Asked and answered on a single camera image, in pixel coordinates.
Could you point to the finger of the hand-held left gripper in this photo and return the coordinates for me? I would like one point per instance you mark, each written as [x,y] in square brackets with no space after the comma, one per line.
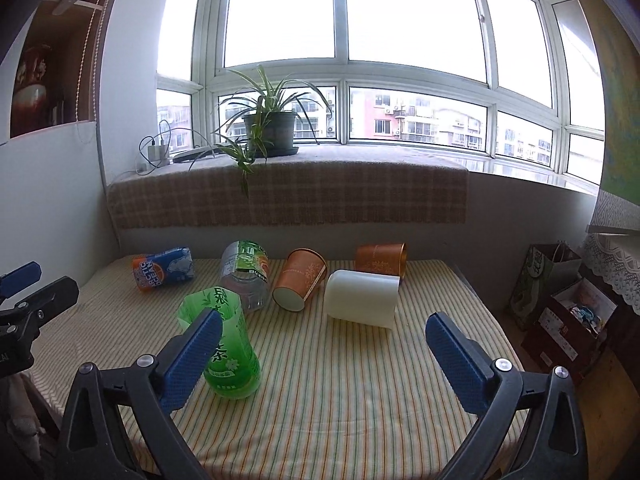
[50,297]
[20,276]

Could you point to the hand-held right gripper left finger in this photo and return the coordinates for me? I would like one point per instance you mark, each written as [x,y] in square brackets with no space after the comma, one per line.
[192,355]

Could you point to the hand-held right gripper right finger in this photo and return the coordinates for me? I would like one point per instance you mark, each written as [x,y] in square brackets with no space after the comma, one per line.
[455,360]

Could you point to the orange paper cup white rim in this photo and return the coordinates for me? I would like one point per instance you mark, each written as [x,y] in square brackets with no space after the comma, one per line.
[300,275]

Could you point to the green plastic bottle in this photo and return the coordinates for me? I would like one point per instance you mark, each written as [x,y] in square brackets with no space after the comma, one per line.
[235,360]

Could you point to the orange and blue drink can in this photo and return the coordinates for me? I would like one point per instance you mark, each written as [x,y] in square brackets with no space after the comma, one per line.
[162,270]

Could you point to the clear bottle with green label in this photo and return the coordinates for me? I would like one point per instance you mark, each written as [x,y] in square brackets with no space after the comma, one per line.
[245,280]

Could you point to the cardboard box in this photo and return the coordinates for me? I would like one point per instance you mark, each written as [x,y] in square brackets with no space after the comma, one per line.
[550,340]

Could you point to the green paper bag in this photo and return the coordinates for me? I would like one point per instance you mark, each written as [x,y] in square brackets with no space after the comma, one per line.
[535,285]

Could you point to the striped table cloth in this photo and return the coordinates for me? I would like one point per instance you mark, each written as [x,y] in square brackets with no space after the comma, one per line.
[325,400]

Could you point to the wooden cabinet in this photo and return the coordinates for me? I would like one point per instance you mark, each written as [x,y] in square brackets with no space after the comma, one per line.
[620,385]

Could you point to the white charger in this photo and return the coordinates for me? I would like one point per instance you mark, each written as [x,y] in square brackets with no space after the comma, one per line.
[159,154]

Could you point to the red vase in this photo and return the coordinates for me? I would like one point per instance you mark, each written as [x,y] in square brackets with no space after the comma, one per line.
[30,95]

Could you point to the white lace cloth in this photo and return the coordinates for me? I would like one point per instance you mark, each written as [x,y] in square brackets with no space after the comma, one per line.
[615,260]

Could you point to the checked windowsill cloth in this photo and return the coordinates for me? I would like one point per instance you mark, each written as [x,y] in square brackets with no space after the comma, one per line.
[325,195]

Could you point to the plant pot saucer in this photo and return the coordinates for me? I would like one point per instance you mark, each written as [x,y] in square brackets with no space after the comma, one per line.
[291,151]

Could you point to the dark plant pot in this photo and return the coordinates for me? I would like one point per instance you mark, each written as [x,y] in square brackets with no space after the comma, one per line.
[277,132]

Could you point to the spider plant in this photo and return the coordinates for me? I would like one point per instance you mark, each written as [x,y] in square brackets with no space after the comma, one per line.
[261,94]

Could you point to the brown wall shelf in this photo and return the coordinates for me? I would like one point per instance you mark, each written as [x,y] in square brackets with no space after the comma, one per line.
[75,60]

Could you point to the wall map poster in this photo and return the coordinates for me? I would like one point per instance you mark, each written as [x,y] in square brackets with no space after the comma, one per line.
[620,110]

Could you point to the white window frame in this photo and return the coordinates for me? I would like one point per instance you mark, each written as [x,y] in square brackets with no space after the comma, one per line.
[342,72]

